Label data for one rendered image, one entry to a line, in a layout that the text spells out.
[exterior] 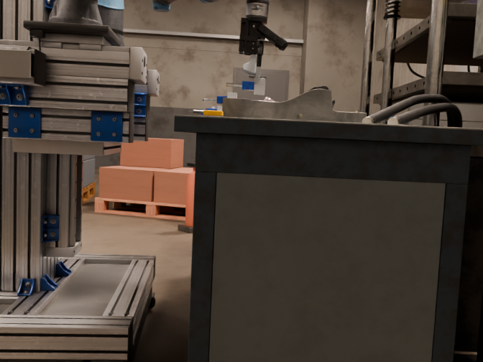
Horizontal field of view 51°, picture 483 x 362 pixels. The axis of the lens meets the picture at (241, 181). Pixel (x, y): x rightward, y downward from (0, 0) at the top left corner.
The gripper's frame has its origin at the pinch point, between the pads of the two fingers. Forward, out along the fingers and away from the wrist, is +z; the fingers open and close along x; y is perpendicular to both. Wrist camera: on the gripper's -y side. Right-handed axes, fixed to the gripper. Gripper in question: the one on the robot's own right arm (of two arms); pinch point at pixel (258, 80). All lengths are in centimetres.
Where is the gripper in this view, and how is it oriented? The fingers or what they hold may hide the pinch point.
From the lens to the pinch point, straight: 174.0
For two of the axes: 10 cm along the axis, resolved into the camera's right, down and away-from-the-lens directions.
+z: -0.7, 9.9, 1.2
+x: -0.3, 1.2, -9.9
